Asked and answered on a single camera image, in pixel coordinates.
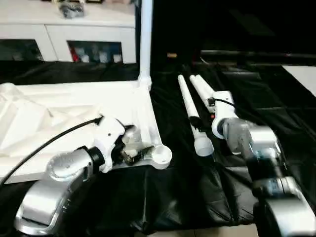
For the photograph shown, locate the black work mat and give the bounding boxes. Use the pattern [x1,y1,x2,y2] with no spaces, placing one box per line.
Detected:
[0,60,316,234]

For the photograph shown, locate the white flat board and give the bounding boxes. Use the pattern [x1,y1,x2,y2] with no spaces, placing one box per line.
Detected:
[281,65,316,97]

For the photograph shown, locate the white glass-door cabinet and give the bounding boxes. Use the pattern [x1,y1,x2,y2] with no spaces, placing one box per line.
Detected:
[0,0,137,64]

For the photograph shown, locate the grey glossy object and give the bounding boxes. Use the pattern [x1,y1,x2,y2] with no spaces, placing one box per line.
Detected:
[58,1,85,18]

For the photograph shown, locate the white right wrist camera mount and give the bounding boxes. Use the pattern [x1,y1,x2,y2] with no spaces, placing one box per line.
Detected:
[211,90,237,139]

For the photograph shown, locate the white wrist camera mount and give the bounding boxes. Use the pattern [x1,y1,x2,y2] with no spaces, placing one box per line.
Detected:
[211,90,237,139]
[93,116,126,173]

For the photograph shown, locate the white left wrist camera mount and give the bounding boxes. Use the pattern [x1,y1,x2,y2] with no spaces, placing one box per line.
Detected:
[93,116,126,173]

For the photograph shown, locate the black left wrist camera cable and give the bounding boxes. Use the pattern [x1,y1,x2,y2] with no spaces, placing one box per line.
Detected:
[0,118,102,188]

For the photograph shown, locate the black metal rail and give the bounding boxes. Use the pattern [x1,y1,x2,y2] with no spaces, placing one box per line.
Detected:
[200,49,316,65]

